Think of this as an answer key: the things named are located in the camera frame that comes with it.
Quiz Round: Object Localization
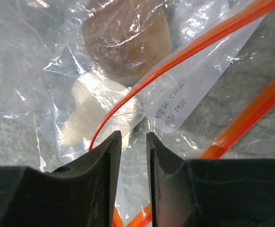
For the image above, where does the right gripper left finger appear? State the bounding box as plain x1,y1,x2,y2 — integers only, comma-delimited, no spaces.
0,131,122,227

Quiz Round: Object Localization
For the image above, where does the fake mushroom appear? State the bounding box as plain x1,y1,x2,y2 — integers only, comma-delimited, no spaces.
59,79,137,149

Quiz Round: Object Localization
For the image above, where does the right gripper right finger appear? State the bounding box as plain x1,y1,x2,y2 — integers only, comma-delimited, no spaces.
146,132,275,227

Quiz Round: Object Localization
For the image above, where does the clear zip bag red seal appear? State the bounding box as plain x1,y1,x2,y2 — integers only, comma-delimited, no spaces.
0,0,275,226

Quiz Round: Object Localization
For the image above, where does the fake brown mushroom cap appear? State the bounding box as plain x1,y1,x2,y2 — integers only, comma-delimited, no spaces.
82,0,172,87

